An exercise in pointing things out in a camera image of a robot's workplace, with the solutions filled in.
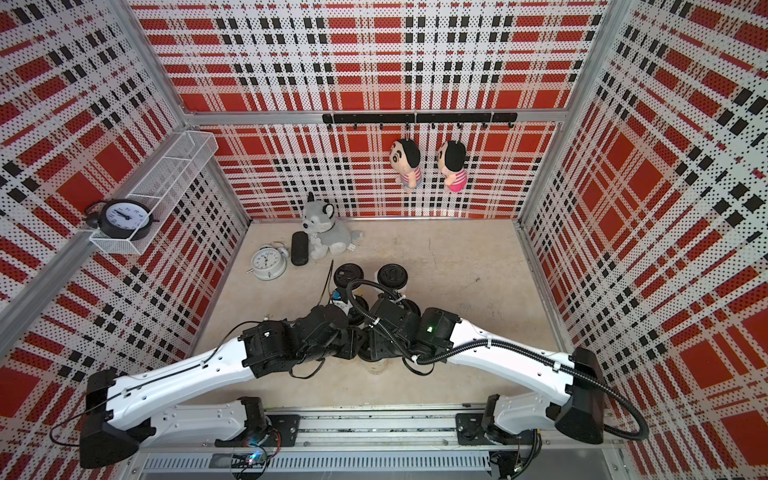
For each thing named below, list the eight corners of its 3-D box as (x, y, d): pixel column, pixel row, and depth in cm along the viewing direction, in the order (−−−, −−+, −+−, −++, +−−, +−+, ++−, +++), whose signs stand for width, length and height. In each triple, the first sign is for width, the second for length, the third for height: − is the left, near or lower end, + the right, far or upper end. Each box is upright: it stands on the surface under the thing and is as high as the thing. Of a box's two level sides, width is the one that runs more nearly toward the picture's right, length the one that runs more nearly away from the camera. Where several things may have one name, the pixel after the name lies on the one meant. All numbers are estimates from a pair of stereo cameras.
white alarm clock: (251, 281, 105) (245, 273, 102) (264, 247, 115) (259, 240, 112) (282, 280, 105) (277, 273, 102) (292, 247, 115) (289, 239, 112)
